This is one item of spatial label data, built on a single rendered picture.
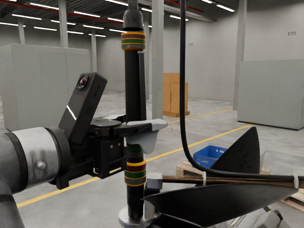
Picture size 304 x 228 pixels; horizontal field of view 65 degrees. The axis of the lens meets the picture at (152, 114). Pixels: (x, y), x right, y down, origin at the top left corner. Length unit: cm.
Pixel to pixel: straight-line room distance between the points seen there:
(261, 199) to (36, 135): 32
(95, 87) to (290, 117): 742
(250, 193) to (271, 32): 1304
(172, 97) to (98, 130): 851
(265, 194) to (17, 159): 32
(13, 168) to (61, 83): 660
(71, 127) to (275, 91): 749
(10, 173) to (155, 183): 26
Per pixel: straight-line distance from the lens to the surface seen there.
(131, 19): 44
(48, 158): 32
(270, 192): 38
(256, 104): 794
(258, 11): 1379
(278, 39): 1319
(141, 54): 43
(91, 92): 36
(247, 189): 35
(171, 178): 48
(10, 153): 31
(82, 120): 35
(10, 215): 29
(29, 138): 32
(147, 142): 42
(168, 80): 888
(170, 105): 891
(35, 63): 667
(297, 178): 52
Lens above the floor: 157
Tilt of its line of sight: 10 degrees down
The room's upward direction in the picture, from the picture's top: straight up
